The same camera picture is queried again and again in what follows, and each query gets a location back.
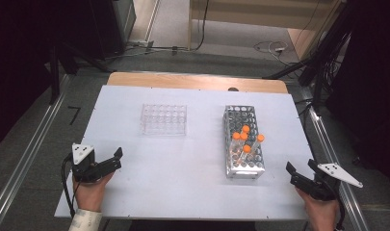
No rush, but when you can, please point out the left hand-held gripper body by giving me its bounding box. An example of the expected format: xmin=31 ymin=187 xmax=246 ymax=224
xmin=71 ymin=142 xmax=102 ymax=185

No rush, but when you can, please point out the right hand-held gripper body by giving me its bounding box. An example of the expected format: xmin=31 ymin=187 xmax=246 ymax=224
xmin=306 ymin=163 xmax=364 ymax=202

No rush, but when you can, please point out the clear plastic tube rack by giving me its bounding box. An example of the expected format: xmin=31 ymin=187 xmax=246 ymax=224
xmin=140 ymin=103 xmax=188 ymax=137

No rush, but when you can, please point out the metal tube rack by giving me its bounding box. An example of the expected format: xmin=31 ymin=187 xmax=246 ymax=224
xmin=222 ymin=104 xmax=266 ymax=180

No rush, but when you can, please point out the person's right hand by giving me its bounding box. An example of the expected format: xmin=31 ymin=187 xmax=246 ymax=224
xmin=295 ymin=188 xmax=340 ymax=231

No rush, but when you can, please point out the person's left hand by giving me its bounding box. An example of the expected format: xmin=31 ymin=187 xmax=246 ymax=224
xmin=72 ymin=172 xmax=115 ymax=212

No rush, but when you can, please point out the white board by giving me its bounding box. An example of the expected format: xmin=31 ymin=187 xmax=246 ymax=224
xmin=53 ymin=85 xmax=335 ymax=222

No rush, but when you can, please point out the black metal stand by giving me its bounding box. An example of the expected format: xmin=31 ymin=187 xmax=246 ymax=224
xmin=47 ymin=41 xmax=115 ymax=105

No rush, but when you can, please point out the dark curtain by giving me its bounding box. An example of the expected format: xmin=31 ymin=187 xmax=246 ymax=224
xmin=0 ymin=0 xmax=91 ymax=150
xmin=325 ymin=0 xmax=390 ymax=187

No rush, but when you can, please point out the grey power strip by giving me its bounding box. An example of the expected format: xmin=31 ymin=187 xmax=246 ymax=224
xmin=127 ymin=39 xmax=155 ymax=50

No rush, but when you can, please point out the black cabinet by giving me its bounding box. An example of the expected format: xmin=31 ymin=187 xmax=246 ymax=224
xmin=86 ymin=0 xmax=137 ymax=61

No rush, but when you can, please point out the beige wooden furniture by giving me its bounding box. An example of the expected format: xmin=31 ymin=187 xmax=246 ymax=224
xmin=187 ymin=0 xmax=345 ymax=61

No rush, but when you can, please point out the left hand-held gripper cable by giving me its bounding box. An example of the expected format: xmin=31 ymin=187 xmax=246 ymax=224
xmin=61 ymin=153 xmax=78 ymax=218

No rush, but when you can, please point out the aluminium floor rail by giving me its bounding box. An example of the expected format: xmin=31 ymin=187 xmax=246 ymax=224
xmin=306 ymin=105 xmax=370 ymax=231
xmin=0 ymin=73 xmax=71 ymax=231

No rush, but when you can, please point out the black stand with cables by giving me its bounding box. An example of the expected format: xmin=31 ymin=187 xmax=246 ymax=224
xmin=263 ymin=0 xmax=352 ymax=110

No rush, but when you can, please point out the white floor cable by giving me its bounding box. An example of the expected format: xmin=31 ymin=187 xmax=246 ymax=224
xmin=253 ymin=40 xmax=292 ymax=66

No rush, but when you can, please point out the black hanging cable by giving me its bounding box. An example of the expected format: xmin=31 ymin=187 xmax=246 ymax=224
xmin=195 ymin=0 xmax=210 ymax=52

